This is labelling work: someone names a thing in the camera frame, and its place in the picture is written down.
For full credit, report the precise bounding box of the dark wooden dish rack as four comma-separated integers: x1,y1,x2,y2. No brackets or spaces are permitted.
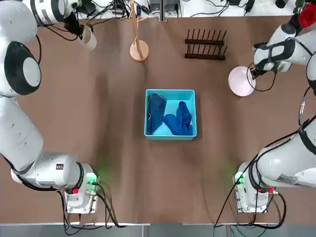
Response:
184,28,228,61

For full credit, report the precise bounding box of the pale pink round plate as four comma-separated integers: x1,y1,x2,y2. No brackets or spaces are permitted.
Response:
228,66,257,97

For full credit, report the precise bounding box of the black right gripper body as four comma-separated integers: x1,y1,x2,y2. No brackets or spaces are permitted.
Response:
253,63,268,75

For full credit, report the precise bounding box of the wooden mug stand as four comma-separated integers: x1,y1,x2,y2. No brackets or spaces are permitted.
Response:
120,0,150,63

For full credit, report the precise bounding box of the white mug with black handle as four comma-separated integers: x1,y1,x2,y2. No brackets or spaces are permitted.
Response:
78,25,97,52

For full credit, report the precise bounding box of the dark navy square rag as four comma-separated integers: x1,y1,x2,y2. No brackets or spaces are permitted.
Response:
147,93,167,134

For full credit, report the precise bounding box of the aluminium profile post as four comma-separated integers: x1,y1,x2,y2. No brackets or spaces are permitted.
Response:
160,0,169,22

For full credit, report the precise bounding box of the cyan plastic box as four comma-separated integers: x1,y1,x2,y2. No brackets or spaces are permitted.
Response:
144,89,199,141

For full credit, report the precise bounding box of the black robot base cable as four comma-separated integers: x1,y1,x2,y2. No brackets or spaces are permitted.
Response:
212,130,309,229
58,182,129,235

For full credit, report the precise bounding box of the bright blue square rag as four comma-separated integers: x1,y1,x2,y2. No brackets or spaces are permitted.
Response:
163,101,194,136

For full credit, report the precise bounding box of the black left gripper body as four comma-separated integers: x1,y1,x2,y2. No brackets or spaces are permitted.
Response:
63,11,84,40

